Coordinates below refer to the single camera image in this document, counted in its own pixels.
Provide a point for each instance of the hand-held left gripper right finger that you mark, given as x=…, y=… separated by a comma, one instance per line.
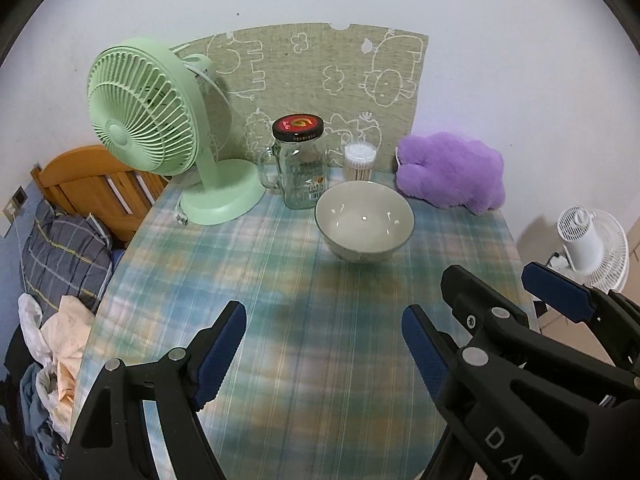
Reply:
x=425, y=355

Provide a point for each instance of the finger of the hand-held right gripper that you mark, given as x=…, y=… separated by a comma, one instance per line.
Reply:
x=480, y=305
x=555, y=287

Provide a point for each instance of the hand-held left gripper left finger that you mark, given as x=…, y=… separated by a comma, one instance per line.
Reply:
x=220, y=355

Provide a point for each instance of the large white floral bowl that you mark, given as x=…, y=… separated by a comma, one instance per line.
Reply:
x=360, y=220

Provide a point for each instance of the white fan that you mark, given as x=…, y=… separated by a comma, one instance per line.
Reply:
x=585, y=245

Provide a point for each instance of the plaid tablecloth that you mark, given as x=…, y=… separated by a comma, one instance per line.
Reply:
x=300, y=310

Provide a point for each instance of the purple plush cushion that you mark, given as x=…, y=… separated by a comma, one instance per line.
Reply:
x=450, y=170

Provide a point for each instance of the cotton swab container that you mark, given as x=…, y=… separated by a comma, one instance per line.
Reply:
x=360, y=162

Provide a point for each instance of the plaid pillow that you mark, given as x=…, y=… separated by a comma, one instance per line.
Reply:
x=60, y=255

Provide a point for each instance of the blue grey clothing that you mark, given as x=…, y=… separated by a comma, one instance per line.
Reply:
x=37, y=410

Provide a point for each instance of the glass jar with lid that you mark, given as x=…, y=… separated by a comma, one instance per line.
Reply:
x=300, y=170

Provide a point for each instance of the wooden headboard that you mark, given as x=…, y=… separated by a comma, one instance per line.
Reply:
x=85, y=175

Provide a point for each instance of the green desk fan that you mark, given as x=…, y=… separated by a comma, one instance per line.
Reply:
x=135, y=110

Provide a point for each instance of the wall socket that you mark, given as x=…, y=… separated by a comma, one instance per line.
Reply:
x=15, y=200

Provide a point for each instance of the green printed wall mat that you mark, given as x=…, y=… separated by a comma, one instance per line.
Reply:
x=310, y=75

